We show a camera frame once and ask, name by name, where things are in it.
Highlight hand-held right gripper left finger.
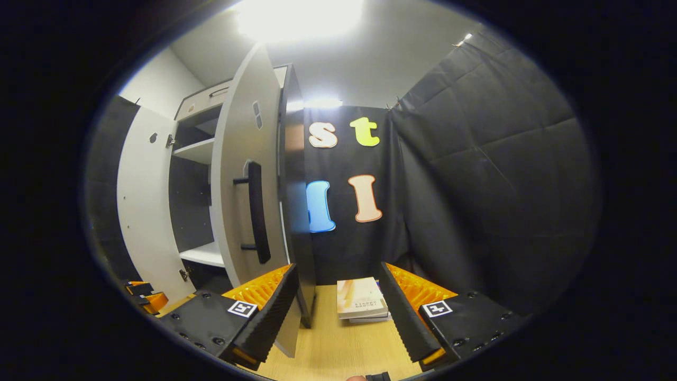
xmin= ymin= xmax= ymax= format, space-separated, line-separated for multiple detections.
xmin=158 ymin=263 xmax=299 ymax=371

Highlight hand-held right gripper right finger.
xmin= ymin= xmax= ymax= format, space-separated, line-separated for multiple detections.
xmin=378 ymin=261 xmax=527 ymax=372

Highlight grey cabinet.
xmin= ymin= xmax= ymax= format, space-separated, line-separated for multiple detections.
xmin=169 ymin=63 xmax=318 ymax=329

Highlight grey cabinet drawer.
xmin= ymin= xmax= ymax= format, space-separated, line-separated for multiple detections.
xmin=174 ymin=79 xmax=232 ymax=122

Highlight blue-edged book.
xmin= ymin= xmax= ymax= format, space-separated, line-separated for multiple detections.
xmin=348 ymin=311 xmax=392 ymax=325

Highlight white paperback book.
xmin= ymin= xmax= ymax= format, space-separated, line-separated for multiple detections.
xmin=336 ymin=276 xmax=389 ymax=320

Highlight black backdrop cloth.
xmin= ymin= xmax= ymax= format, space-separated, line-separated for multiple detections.
xmin=301 ymin=26 xmax=603 ymax=318

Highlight narrow ceiling light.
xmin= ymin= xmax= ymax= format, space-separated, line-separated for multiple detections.
xmin=304 ymin=97 xmax=344 ymax=110

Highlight large ceiling light panel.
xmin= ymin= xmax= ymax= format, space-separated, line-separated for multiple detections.
xmin=235 ymin=0 xmax=367 ymax=44

